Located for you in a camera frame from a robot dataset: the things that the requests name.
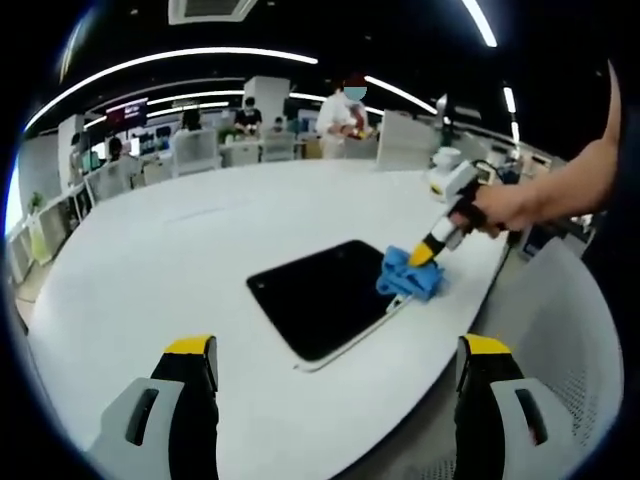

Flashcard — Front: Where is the white mesh chair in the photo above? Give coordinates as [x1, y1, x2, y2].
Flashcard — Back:
[414, 244, 626, 480]

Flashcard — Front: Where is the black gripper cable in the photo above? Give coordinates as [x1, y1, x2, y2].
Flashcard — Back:
[474, 159, 502, 184]

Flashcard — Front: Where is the yellow green bag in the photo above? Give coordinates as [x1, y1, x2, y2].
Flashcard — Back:
[29, 214, 51, 264]

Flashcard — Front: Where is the white background office chair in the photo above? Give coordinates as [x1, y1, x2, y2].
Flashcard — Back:
[172, 128, 222, 176]
[262, 130, 296, 162]

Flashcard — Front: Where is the red display screen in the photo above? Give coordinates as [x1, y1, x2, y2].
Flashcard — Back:
[105, 97, 150, 126]

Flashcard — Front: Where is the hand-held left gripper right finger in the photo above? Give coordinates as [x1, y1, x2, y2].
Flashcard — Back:
[454, 333, 576, 480]

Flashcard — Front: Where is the long curved ceiling light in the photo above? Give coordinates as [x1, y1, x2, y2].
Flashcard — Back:
[24, 47, 319, 132]

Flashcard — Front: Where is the white low shelf unit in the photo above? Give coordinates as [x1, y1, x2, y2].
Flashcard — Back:
[7, 194, 91, 281]

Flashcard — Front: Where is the person's dark clothing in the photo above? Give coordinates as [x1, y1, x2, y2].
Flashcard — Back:
[582, 212, 636, 321]

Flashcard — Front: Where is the ceiling air conditioner vent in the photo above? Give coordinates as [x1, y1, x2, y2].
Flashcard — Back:
[167, 0, 259, 26]

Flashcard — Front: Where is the black tablet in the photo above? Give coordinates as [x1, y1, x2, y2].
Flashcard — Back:
[245, 239, 416, 374]

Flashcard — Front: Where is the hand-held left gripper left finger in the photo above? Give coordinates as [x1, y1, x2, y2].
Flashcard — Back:
[87, 333, 221, 480]

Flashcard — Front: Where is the white partition panel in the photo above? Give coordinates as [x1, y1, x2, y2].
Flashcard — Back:
[375, 109, 434, 169]

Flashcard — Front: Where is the person's right hand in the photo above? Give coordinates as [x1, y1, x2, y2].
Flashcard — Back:
[447, 182, 527, 240]

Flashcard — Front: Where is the grey green machine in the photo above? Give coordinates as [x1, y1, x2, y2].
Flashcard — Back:
[436, 93, 454, 151]

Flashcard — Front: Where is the blue cleaning cloth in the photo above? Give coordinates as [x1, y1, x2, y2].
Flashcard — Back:
[374, 244, 451, 304]

